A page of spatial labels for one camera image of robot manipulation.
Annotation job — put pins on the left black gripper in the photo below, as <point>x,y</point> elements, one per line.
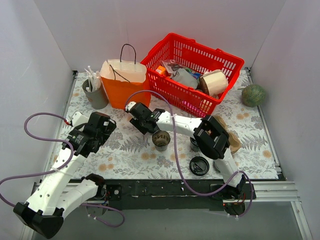
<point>100,136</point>

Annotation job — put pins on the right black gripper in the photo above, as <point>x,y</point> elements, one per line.
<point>139,122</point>

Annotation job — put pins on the black paper coffee cup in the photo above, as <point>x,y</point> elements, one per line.
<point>194,145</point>

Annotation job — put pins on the black coffee lid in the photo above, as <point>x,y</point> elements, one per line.
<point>215,166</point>
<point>199,166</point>

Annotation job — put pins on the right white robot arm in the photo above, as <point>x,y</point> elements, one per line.
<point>211,138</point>

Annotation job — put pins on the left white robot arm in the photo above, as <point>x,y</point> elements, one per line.
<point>45,210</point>

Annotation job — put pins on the floral patterned table mat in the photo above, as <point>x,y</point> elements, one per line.
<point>128,154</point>

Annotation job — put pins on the orange paper gift bag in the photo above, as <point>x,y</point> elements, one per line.
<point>123,80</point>

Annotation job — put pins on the grey cup with straws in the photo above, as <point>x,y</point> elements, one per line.
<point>94,90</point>

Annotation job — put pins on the orange snack packet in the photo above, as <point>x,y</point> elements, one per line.
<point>161,70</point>

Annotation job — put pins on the grey crumpled bag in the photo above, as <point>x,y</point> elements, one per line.
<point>183,77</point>

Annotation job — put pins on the red plastic shopping basket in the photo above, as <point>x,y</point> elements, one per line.
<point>175,52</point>

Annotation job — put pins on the beige tape roll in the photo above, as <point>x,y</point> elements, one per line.
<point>213,83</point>

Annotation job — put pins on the brown cardboard cup carrier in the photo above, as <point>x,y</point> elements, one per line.
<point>234,141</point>

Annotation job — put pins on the green round melon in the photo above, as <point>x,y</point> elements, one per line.
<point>253,95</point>

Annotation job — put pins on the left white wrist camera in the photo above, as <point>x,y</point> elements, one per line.
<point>75,120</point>

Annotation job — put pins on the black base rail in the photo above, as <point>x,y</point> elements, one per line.
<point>162,194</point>

